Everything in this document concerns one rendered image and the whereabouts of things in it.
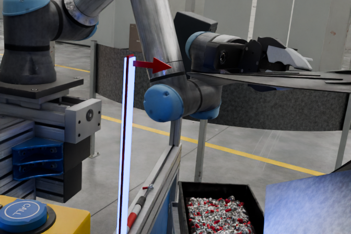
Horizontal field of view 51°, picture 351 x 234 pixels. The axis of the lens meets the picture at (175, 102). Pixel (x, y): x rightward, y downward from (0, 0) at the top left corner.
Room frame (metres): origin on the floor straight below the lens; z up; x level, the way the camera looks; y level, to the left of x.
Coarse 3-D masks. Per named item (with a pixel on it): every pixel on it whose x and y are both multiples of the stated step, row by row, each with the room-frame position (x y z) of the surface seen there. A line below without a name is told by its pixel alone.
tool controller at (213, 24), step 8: (176, 16) 1.10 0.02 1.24; (184, 16) 1.09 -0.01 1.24; (192, 16) 1.10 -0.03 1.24; (200, 16) 1.26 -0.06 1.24; (176, 24) 1.09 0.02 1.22; (184, 24) 1.09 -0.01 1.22; (192, 24) 1.09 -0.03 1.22; (200, 24) 1.08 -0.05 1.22; (208, 24) 1.08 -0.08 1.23; (216, 24) 1.27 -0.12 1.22; (176, 32) 1.09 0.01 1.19; (184, 32) 1.09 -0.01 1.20; (192, 32) 1.09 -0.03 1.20; (184, 40) 1.09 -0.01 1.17; (184, 48) 1.09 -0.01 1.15; (184, 56) 1.09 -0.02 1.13; (184, 64) 1.09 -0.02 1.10
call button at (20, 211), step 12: (12, 204) 0.29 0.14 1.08; (24, 204) 0.29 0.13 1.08; (36, 204) 0.29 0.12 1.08; (0, 216) 0.27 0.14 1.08; (12, 216) 0.27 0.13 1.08; (24, 216) 0.27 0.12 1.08; (36, 216) 0.27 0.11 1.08; (0, 228) 0.27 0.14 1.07; (12, 228) 0.26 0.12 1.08; (24, 228) 0.26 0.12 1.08
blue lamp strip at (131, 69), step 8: (128, 72) 0.52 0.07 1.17; (128, 80) 0.51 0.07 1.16; (128, 88) 0.51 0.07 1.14; (128, 96) 0.51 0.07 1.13; (128, 104) 0.51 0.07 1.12; (128, 112) 0.52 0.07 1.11; (128, 120) 0.52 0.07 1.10; (128, 128) 0.52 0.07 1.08; (128, 136) 0.52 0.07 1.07; (128, 144) 0.52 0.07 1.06; (128, 152) 0.53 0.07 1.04; (128, 160) 0.53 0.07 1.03; (128, 168) 0.53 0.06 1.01; (128, 176) 0.53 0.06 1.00; (128, 184) 0.53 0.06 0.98
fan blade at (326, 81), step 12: (192, 72) 0.44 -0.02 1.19; (264, 72) 0.51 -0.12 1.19; (276, 72) 0.50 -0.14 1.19; (288, 72) 0.50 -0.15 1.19; (300, 72) 0.51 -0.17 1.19; (312, 72) 0.50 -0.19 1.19; (324, 72) 0.51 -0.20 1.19; (336, 72) 0.51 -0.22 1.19; (348, 72) 0.50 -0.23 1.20; (216, 84) 0.61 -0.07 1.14; (264, 84) 0.41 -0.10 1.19; (276, 84) 0.42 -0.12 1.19; (288, 84) 0.43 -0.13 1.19; (300, 84) 0.43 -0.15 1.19; (312, 84) 0.43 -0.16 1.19; (324, 84) 0.44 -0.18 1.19; (336, 84) 0.44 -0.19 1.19; (348, 84) 0.44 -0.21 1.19
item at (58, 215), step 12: (48, 204) 0.31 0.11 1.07; (48, 216) 0.29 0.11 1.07; (60, 216) 0.29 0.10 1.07; (72, 216) 0.29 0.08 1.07; (84, 216) 0.30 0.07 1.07; (36, 228) 0.27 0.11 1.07; (48, 228) 0.27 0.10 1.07; (60, 228) 0.27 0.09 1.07; (72, 228) 0.28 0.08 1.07; (84, 228) 0.29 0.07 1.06
